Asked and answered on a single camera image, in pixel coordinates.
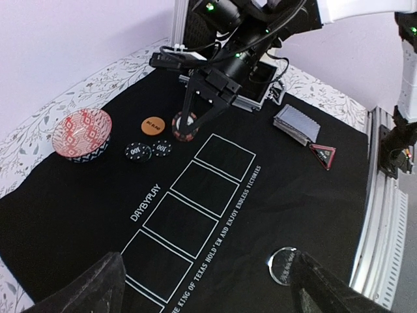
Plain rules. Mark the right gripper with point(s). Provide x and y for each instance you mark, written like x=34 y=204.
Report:
x=218 y=91

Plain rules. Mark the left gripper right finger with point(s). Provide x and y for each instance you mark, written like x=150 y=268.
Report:
x=316 y=289

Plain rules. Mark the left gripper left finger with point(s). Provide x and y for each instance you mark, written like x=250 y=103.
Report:
x=98 y=289

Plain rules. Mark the clear dealer button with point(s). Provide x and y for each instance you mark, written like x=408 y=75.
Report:
x=279 y=265

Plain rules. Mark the red poker chip stack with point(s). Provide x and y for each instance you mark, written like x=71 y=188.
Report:
x=187 y=133

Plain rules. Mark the orange big blind button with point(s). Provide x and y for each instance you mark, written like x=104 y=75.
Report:
x=153 y=126

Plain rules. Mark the black poker chip stack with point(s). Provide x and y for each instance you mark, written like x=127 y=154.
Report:
x=161 y=148

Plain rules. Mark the black 100 poker chip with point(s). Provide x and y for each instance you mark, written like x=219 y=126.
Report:
x=137 y=152

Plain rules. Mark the blue playing card deck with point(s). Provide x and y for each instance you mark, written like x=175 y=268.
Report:
x=297 y=125

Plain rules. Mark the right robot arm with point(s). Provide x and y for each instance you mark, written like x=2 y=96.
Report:
x=294 y=17

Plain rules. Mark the aluminium poker chip case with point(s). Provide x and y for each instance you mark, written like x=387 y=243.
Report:
x=250 y=38

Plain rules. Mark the black poker mat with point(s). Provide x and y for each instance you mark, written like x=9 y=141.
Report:
x=195 y=228

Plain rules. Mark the patterned small bowl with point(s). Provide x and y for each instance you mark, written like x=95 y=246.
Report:
x=83 y=135

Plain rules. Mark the red black triangle card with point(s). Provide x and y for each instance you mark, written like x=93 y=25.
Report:
x=324 y=154

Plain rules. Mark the front aluminium rail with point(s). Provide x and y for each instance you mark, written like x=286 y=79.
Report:
x=377 y=264

